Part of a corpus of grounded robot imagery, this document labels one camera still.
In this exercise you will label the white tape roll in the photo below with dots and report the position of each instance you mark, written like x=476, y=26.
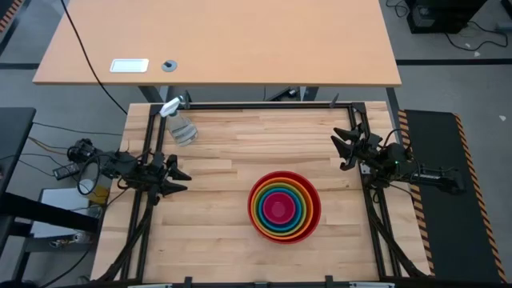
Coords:
x=80, y=187

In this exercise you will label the nested rainbow coloured bowls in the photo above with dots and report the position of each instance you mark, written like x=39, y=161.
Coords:
x=317, y=210

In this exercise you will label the small crimson plastic bowl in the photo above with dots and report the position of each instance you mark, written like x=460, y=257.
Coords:
x=279, y=208

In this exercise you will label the black power adapter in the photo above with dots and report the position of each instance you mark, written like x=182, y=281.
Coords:
x=66, y=171

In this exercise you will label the white board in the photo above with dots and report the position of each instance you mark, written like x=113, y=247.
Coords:
x=56, y=208

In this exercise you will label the black aluminium table frame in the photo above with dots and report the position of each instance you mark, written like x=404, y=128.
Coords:
x=260, y=106

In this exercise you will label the black hazard-striped floor mat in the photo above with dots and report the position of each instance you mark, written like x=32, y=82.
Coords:
x=444, y=224

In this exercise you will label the blue plastic bowl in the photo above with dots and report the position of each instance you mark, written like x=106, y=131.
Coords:
x=299, y=210

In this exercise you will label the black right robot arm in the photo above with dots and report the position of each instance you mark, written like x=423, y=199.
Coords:
x=424, y=174

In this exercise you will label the clear spray bottle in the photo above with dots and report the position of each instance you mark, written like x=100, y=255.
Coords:
x=182, y=130

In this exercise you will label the black computer tower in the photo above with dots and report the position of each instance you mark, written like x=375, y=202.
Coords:
x=440, y=16

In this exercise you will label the white rectangular desk plate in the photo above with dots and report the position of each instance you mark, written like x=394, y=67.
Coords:
x=129, y=65

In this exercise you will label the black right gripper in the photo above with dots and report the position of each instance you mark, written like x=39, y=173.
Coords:
x=366, y=150

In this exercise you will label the black side table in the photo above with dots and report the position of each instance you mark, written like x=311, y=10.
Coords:
x=14, y=140

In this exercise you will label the orange plastic bowl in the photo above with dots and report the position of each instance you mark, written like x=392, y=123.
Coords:
x=310, y=208

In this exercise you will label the light wood desk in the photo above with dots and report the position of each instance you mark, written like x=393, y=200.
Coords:
x=224, y=36

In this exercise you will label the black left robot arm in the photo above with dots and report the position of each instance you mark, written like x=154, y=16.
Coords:
x=124, y=166

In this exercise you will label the yellow-green plastic bowl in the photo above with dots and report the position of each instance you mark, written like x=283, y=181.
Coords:
x=305, y=209

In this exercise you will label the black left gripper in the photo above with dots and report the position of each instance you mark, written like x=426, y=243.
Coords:
x=156, y=176

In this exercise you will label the black camera device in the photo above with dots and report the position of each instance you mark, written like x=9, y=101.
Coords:
x=80, y=150

